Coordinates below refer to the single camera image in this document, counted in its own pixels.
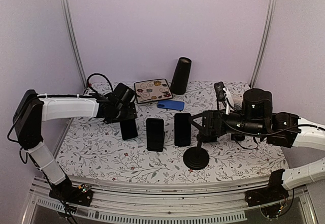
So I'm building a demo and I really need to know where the blue phone face down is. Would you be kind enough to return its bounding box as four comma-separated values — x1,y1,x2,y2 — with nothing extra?
157,100,185,111

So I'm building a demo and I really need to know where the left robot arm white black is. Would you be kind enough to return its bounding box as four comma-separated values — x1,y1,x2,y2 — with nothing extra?
8,83,137,201

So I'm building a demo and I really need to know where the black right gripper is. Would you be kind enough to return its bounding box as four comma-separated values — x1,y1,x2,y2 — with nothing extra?
188,108,265,138

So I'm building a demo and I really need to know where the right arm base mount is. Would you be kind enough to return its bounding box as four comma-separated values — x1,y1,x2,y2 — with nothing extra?
244,169,289,207

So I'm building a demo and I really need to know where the small black phone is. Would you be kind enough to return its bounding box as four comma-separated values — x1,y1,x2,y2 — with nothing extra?
146,118,165,152

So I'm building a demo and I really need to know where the teal cased dark phone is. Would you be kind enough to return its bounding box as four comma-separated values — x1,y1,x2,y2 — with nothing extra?
120,119,138,141

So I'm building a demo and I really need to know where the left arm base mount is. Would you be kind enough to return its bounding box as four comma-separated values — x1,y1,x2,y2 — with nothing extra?
48,177,93,207

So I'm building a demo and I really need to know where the aluminium frame post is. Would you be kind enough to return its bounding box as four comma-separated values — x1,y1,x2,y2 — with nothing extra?
60,0,87,88
249,0,277,88

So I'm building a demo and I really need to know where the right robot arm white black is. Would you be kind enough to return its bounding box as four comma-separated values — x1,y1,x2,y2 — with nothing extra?
183,83,324,170

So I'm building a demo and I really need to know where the right aluminium frame post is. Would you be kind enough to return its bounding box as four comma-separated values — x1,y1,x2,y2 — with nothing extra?
249,0,277,88

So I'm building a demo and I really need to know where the left aluminium frame post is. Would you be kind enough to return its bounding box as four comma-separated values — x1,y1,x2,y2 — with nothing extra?
60,0,87,88

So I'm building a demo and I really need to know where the blue edged black phone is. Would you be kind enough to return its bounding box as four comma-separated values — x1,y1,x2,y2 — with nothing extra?
202,136,218,143

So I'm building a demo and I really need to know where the black cylindrical speaker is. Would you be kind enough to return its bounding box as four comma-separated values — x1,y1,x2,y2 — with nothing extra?
170,57,192,95

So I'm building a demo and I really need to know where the black braided left cable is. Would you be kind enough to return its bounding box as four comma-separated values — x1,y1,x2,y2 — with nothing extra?
86,73,114,98

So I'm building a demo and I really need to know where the black tall phone holder stand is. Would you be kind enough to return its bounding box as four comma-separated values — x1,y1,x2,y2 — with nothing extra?
183,133,209,170

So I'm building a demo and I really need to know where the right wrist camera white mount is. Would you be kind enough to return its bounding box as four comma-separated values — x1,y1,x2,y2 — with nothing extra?
214,81,236,115

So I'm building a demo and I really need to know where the floral square ceramic plate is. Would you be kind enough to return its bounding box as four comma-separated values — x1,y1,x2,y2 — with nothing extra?
134,78,174,104

